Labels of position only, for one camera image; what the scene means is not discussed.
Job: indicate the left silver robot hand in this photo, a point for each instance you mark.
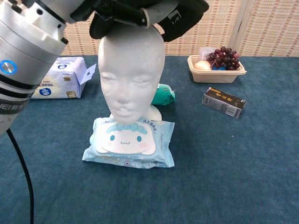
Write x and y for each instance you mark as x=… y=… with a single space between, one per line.
x=123 y=11

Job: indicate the black baseball cap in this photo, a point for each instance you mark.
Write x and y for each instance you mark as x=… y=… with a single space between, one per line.
x=187 y=16

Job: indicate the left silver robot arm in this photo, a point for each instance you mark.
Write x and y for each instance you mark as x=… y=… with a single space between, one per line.
x=28 y=46

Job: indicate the white foam mannequin head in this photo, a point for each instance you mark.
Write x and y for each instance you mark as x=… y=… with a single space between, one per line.
x=130 y=70

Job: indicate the bamboo folding screen panel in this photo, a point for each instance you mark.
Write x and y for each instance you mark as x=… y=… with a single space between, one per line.
x=215 y=30
x=77 y=39
x=273 y=28

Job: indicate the large blue white tissue pack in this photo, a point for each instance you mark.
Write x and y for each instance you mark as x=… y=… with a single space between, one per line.
x=67 y=77

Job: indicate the clear plastic small container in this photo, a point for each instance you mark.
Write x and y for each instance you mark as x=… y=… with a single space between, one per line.
x=203 y=53

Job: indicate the small green wipes pack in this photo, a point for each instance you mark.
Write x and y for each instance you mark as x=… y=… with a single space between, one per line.
x=164 y=95

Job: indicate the pale orange onion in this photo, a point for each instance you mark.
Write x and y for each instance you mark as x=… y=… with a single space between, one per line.
x=202 y=65

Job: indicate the beige food tray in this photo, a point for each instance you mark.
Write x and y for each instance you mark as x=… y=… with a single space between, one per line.
x=210 y=75

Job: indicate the small blue toy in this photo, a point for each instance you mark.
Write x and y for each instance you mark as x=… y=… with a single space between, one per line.
x=218 y=68

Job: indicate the purple grape bunch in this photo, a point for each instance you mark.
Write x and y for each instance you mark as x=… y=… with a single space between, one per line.
x=224 y=58

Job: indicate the light blue cartoon wipes pack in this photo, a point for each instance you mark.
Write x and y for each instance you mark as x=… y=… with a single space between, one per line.
x=126 y=142

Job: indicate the black box with gold print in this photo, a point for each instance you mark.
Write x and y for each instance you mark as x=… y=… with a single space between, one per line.
x=222 y=102

